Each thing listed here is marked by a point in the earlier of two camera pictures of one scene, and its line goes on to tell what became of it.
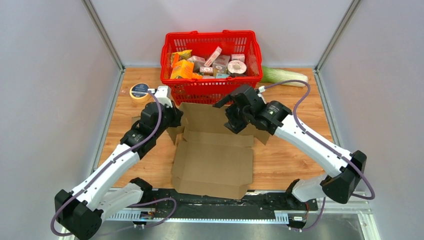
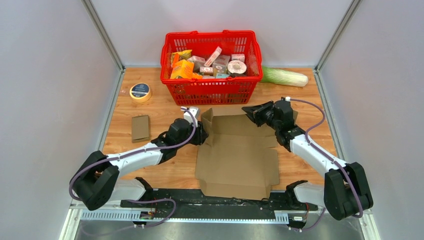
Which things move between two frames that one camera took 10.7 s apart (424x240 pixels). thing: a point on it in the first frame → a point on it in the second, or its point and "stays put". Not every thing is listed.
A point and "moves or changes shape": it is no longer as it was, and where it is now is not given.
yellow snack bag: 184,55 stays put
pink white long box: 217,51 stays put
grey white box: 198,62 stays put
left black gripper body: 170,117 → 197,139
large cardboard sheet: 210,159 moves or changes shape
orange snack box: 183,68 stays put
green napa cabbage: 275,75 stays put
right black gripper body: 247,115 → 264,116
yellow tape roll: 138,93 stays put
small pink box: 240,57 stays put
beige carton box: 220,66 stays put
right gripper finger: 223,102 → 250,110
